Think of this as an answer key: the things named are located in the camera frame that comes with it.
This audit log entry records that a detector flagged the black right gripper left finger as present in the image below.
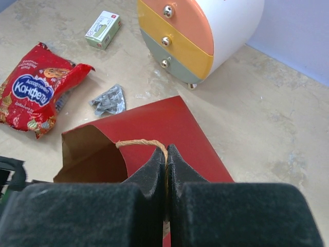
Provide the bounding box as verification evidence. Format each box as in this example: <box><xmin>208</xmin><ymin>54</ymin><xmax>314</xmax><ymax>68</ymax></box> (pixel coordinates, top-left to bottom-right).
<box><xmin>1</xmin><ymin>149</ymin><xmax>165</xmax><ymax>246</ymax></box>

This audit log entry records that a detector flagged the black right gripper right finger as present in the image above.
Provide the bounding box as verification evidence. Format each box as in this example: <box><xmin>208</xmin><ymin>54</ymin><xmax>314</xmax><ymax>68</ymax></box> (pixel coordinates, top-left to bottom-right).
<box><xmin>168</xmin><ymin>145</ymin><xmax>324</xmax><ymax>246</ymax></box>

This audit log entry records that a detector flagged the red brown paper bag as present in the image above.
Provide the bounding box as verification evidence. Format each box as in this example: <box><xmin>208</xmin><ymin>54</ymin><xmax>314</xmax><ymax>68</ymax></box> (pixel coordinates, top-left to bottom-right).
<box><xmin>53</xmin><ymin>96</ymin><xmax>232</xmax><ymax>246</ymax></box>

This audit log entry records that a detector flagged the silver foil snack packet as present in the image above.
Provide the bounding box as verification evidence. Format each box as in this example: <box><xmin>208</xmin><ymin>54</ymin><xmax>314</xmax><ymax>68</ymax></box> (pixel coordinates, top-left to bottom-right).
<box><xmin>89</xmin><ymin>84</ymin><xmax>126</xmax><ymax>117</ymax></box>

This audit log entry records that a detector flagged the red candy snack bag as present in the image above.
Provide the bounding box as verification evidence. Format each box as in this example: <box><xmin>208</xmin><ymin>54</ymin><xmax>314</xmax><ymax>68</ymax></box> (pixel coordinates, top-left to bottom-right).
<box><xmin>1</xmin><ymin>42</ymin><xmax>94</xmax><ymax>138</ymax></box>

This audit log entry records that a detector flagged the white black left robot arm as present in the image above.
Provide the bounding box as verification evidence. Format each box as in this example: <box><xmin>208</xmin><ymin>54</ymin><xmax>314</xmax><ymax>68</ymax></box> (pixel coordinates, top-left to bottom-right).
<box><xmin>1</xmin><ymin>156</ymin><xmax>27</xmax><ymax>207</ymax></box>

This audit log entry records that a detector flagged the round white mini drawer chest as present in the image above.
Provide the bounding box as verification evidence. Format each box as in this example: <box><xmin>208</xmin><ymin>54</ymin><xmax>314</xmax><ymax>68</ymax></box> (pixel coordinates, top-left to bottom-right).
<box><xmin>137</xmin><ymin>0</ymin><xmax>265</xmax><ymax>90</ymax></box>

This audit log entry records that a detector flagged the small white green box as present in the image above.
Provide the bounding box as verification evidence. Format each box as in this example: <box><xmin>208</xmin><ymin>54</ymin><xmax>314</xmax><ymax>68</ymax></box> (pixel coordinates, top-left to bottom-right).
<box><xmin>85</xmin><ymin>11</ymin><xmax>122</xmax><ymax>50</ymax></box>

